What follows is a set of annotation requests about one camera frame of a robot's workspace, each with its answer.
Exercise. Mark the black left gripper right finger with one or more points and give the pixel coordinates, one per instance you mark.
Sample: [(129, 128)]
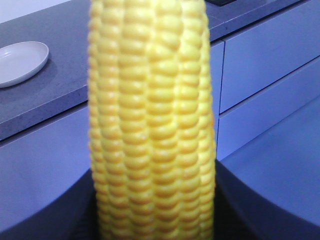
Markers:
[(264, 219)]

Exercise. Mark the black induction cooktop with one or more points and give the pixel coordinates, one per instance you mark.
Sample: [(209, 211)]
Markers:
[(220, 3)]

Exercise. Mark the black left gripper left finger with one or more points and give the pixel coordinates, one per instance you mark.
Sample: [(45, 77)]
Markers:
[(72, 216)]

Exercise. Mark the grey lower cabinet drawers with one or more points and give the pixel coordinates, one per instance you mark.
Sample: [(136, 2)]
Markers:
[(271, 142)]

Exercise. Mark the yellow corn cob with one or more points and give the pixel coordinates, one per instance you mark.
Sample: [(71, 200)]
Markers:
[(152, 139)]

